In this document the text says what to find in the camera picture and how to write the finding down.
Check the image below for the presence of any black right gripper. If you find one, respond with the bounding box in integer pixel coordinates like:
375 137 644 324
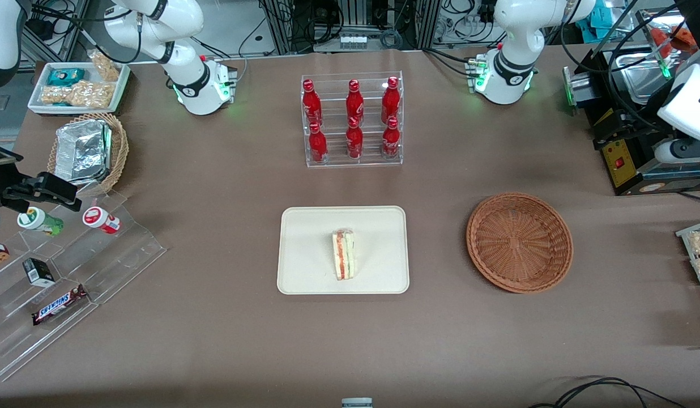
0 142 82 213

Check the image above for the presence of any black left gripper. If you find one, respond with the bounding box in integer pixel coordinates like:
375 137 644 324
594 110 668 151

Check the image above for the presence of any triangle sandwich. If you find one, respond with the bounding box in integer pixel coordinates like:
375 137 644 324
332 228 356 281

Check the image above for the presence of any light tan wicker basket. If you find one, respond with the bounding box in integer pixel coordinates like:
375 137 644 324
47 112 130 198

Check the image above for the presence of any white rectangular snack tray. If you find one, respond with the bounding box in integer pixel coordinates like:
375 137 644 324
27 61 131 116

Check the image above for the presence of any brown wicker basket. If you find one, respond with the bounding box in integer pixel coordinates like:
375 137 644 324
466 193 574 294

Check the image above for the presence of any beige plastic tray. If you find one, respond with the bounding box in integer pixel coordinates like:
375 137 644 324
277 205 411 294

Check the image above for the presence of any green capped small bottle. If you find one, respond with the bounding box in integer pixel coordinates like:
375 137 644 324
17 207 65 236

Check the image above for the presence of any black food warmer cabinet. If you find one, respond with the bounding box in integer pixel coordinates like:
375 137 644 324
562 6 700 197

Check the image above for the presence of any aluminium foil container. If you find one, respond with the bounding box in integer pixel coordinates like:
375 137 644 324
54 119 113 185

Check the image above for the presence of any steel warmer pan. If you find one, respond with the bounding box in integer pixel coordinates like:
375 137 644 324
615 52 676 105

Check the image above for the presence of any red capped small bottle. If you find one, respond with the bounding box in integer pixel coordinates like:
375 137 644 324
82 206 121 235

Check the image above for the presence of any small black carton box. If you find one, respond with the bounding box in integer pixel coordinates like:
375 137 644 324
23 258 56 287

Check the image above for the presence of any clear acrylic stepped stand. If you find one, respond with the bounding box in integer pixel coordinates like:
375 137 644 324
0 190 168 383

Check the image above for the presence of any large clear peanut snack bag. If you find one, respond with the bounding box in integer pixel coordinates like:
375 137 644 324
41 80 116 108

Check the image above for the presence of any red orange packaged food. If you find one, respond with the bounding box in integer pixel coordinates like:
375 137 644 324
650 25 697 53

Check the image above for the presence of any teal plastic bag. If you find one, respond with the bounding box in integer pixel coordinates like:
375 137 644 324
589 3 634 35

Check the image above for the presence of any teal snack packet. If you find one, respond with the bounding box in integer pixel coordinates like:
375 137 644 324
47 68 86 87

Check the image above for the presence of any Snickers chocolate bar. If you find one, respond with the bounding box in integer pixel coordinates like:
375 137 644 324
32 284 89 326

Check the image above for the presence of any small clear peanut snack bag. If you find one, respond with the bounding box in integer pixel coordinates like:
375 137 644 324
88 50 121 83

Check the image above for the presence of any red cola bottle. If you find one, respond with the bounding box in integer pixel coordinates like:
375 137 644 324
302 79 322 126
346 117 364 159
382 76 400 122
346 79 364 122
309 122 328 164
382 117 400 159

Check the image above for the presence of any clear acrylic bottle rack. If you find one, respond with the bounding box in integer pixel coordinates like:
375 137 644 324
301 71 404 168

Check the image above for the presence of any metal wire bread rack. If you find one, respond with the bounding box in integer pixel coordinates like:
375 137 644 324
676 220 700 312

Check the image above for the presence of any black floor cable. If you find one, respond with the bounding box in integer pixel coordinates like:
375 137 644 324
528 377 688 408

